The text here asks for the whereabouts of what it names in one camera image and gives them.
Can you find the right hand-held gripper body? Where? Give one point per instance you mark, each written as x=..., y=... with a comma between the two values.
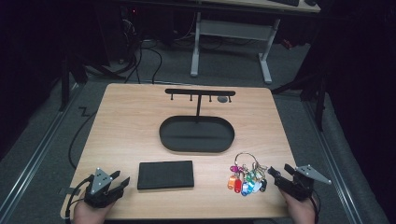
x=299, y=186

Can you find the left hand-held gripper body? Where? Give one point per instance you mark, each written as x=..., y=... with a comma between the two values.
x=100, y=182

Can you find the key bunch with colourful tags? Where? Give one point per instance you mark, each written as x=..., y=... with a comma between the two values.
x=247, y=180

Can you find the black key rack with tray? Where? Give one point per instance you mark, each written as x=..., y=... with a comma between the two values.
x=196, y=133

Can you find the person's right hand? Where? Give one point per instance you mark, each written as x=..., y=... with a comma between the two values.
x=299, y=210

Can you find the person's left hand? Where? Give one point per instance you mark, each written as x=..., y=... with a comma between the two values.
x=90, y=214

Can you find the black tape piece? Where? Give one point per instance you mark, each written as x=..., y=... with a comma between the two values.
x=69, y=190

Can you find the black stand legs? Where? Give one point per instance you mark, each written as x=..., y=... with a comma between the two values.
x=64, y=84
x=319, y=99

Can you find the grey round table grommet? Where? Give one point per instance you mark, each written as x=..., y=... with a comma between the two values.
x=222, y=99

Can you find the white-framed desk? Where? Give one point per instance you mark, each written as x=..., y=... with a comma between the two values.
x=232, y=29

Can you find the black keyboard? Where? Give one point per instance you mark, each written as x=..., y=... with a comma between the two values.
x=285, y=2

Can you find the black computer mouse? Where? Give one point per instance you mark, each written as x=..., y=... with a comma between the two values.
x=310, y=2

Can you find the metal floor rail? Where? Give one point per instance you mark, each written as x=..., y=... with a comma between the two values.
x=333, y=161
x=37, y=155

